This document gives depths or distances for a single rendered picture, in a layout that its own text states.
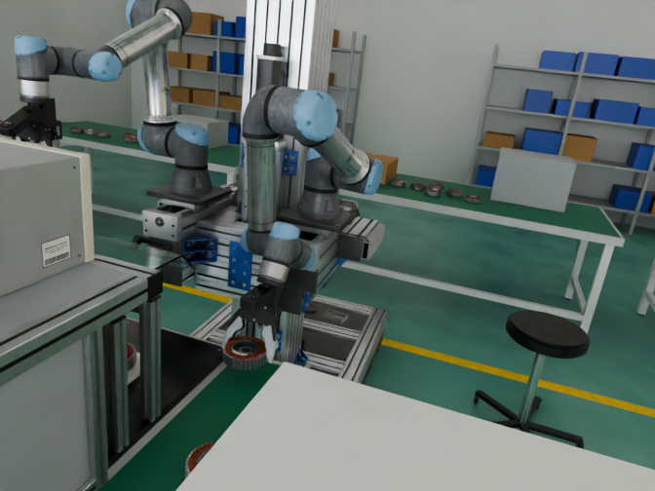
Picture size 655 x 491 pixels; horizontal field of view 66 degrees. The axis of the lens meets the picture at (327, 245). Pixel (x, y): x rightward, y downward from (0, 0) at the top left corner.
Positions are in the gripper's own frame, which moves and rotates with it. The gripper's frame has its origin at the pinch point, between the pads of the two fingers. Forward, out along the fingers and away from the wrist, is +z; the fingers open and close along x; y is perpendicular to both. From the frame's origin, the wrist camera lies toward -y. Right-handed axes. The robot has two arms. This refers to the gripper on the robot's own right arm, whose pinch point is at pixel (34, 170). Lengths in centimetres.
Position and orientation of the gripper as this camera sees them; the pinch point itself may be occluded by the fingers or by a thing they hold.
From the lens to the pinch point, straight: 166.4
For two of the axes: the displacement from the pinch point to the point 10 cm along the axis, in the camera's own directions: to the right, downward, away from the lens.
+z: -1.1, 9.4, 3.3
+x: -9.5, -1.9, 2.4
